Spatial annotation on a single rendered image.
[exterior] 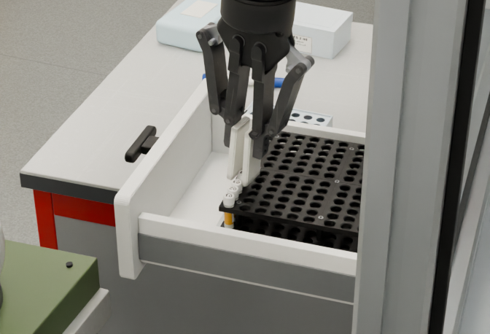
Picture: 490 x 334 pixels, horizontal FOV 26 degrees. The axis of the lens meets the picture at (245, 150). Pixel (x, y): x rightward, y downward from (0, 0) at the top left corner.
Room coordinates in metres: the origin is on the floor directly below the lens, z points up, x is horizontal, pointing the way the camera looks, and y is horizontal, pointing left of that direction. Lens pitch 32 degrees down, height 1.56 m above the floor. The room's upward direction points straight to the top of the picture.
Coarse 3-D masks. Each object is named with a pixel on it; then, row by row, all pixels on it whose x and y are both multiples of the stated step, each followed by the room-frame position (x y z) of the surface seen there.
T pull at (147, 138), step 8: (144, 128) 1.10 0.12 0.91; (152, 128) 1.10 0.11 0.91; (144, 136) 1.08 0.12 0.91; (152, 136) 1.08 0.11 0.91; (136, 144) 1.06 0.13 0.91; (144, 144) 1.06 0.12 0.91; (152, 144) 1.06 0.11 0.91; (128, 152) 1.04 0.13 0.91; (136, 152) 1.05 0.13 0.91; (144, 152) 1.06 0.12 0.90; (128, 160) 1.04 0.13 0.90
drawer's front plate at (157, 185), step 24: (192, 96) 1.15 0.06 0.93; (192, 120) 1.11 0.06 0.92; (168, 144) 1.03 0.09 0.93; (192, 144) 1.10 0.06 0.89; (144, 168) 0.98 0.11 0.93; (168, 168) 1.03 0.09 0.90; (192, 168) 1.10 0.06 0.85; (120, 192) 0.94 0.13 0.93; (144, 192) 0.96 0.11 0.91; (168, 192) 1.03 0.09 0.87; (120, 216) 0.92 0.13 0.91; (168, 216) 1.02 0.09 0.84; (120, 240) 0.92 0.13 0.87; (120, 264) 0.93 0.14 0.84; (144, 264) 0.95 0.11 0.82
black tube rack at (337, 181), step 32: (288, 160) 1.05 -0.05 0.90; (320, 160) 1.05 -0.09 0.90; (352, 160) 1.05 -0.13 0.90; (256, 192) 0.98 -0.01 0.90; (288, 192) 0.98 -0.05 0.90; (320, 192) 0.99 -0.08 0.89; (352, 192) 0.98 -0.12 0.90; (224, 224) 0.96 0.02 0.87; (256, 224) 0.96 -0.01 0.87; (288, 224) 0.93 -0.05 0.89; (320, 224) 0.92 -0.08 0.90; (352, 224) 0.92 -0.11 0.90
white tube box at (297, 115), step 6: (252, 102) 1.36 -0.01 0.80; (246, 108) 1.35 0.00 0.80; (294, 108) 1.35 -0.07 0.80; (294, 114) 1.34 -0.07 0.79; (300, 114) 1.33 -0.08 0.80; (306, 114) 1.33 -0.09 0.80; (312, 114) 1.33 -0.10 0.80; (318, 114) 1.33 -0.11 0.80; (324, 114) 1.33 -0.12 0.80; (294, 120) 1.32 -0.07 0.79; (300, 120) 1.32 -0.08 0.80; (306, 120) 1.32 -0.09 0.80; (312, 120) 1.32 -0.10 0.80; (318, 120) 1.32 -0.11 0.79; (324, 120) 1.32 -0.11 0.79; (330, 120) 1.32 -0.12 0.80; (330, 126) 1.32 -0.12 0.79
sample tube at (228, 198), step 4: (224, 196) 0.95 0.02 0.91; (228, 196) 0.95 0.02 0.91; (232, 196) 0.95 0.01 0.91; (224, 200) 0.95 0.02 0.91; (228, 200) 0.95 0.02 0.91; (232, 200) 0.95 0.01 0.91; (224, 204) 0.95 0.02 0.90; (228, 204) 0.95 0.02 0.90; (232, 204) 0.95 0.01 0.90; (224, 212) 0.95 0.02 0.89; (224, 216) 0.95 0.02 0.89; (228, 216) 0.95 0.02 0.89; (232, 216) 0.95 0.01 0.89; (224, 220) 0.95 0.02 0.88; (228, 220) 0.95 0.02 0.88; (232, 220) 0.95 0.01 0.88; (228, 224) 0.95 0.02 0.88; (232, 224) 0.95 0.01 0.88
